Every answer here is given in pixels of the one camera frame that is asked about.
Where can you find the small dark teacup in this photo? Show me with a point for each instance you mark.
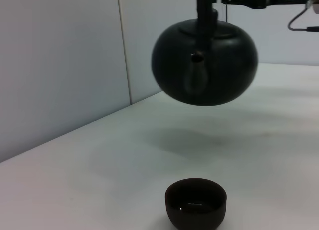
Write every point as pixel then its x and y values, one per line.
pixel 195 205

